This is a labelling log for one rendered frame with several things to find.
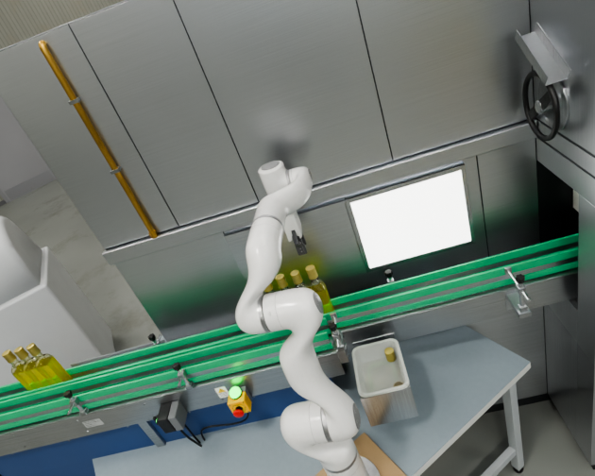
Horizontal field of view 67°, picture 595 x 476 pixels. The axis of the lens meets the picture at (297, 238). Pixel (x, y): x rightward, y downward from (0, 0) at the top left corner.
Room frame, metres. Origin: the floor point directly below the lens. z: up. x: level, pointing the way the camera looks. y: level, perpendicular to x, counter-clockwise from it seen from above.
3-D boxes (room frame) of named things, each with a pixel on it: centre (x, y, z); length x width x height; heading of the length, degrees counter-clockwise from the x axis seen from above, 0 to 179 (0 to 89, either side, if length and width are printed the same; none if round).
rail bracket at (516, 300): (1.09, -0.64, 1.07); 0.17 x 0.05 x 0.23; 170
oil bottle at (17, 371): (1.55, 1.27, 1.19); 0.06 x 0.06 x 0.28; 80
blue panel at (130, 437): (1.43, 0.84, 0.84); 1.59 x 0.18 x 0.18; 80
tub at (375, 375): (1.08, -0.10, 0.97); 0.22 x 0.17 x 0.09; 170
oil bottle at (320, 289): (1.33, 0.00, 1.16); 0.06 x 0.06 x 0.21; 80
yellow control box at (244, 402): (1.21, 0.43, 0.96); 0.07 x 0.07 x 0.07; 80
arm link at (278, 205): (1.21, -0.01, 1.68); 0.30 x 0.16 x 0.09; 164
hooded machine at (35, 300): (2.96, 2.07, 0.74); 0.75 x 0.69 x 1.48; 20
